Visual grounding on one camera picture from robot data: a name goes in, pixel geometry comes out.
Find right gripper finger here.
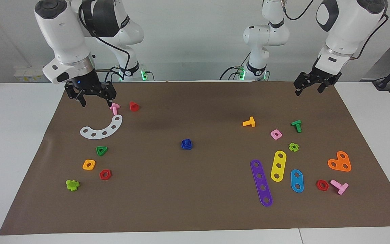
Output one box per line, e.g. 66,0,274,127
101,82,117,108
65,85,87,108

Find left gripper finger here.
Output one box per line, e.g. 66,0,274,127
318,77,338,94
294,73,318,97

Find white curved perforated plate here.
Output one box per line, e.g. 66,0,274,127
80,115,123,140

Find orange heart shaped plate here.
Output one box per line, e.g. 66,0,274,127
327,151,352,172

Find yellow three hole strip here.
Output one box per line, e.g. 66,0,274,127
270,150,287,182

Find blue two hole strip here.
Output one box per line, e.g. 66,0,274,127
290,169,304,193

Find purple four hole strip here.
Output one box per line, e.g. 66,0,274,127
250,159,273,207

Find brown table mat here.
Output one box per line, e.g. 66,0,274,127
0,81,390,236

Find black right base cables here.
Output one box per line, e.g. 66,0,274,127
104,66,128,82

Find black base cables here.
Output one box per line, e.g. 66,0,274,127
219,65,246,81
104,66,128,82

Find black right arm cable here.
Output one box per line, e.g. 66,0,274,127
78,14,131,81

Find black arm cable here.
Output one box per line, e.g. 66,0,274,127
78,14,131,81
281,0,389,61

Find white wall socket box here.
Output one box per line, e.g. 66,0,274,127
14,66,45,82

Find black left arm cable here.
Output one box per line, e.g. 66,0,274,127
281,0,389,61

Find black left base cables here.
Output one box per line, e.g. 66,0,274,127
219,65,246,81

